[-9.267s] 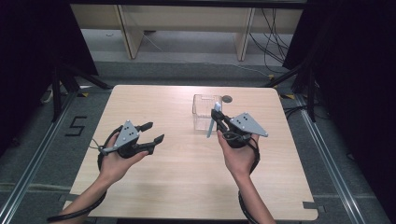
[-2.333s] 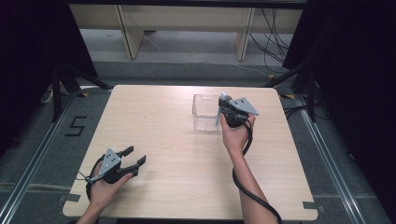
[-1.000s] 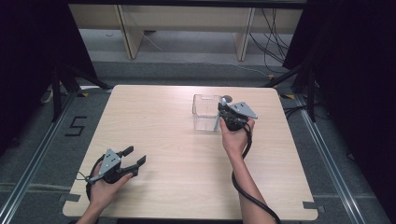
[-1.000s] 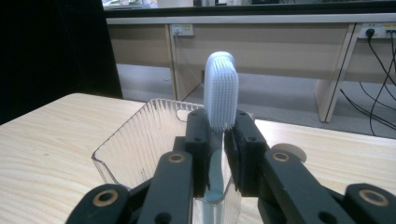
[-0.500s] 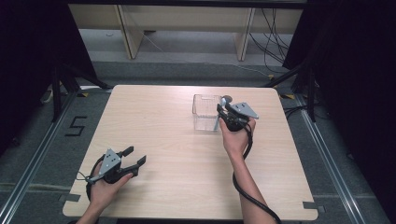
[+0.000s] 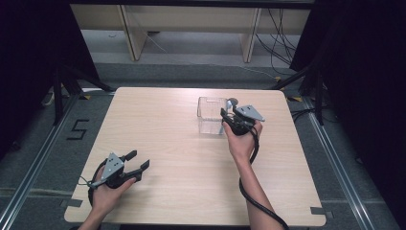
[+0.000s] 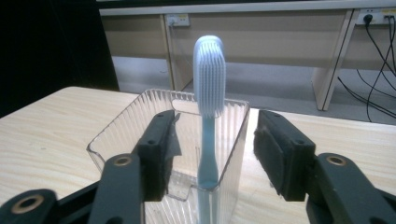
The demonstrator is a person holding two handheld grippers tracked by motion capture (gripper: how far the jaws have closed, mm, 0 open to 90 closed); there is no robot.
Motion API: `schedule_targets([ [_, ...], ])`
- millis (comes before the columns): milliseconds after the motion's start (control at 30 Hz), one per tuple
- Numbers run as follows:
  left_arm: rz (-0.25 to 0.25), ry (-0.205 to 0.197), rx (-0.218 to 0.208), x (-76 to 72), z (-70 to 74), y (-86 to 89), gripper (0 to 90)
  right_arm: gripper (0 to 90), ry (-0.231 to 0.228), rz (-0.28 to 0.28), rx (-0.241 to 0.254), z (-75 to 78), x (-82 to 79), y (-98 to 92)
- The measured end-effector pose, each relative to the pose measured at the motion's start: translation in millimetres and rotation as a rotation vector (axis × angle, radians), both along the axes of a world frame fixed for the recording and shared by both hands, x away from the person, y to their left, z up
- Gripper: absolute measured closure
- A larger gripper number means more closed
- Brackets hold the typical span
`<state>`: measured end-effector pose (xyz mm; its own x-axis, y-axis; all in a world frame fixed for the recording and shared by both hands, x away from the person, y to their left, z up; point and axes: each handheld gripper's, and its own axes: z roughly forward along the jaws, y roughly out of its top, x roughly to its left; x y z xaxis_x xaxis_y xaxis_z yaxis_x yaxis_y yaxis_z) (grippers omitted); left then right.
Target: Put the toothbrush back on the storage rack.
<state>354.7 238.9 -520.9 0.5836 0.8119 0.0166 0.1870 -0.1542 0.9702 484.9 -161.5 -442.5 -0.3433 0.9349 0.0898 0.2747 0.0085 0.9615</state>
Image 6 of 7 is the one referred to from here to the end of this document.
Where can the black metal stand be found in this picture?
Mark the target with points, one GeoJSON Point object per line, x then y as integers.
{"type": "Point", "coordinates": [58, 96]}
{"type": "Point", "coordinates": [318, 96]}

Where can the light wooden bench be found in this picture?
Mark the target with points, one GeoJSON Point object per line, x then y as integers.
{"type": "Point", "coordinates": [191, 17]}

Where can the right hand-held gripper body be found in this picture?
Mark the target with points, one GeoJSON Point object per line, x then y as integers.
{"type": "Point", "coordinates": [249, 113]}

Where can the person's right hand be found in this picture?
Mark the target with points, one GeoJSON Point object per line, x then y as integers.
{"type": "Point", "coordinates": [242, 145]}

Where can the dark curtain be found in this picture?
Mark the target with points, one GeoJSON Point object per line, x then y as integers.
{"type": "Point", "coordinates": [32, 64]}
{"type": "Point", "coordinates": [367, 80]}

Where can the person's left hand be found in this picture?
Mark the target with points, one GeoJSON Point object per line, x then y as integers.
{"type": "Point", "coordinates": [107, 198]}

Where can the metal floor rail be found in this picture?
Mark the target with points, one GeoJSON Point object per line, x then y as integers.
{"type": "Point", "coordinates": [338, 166]}
{"type": "Point", "coordinates": [35, 169]}

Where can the clear plastic container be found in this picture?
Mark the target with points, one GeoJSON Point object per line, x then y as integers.
{"type": "Point", "coordinates": [209, 115]}

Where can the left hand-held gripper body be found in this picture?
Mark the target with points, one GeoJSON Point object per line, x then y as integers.
{"type": "Point", "coordinates": [112, 167]}

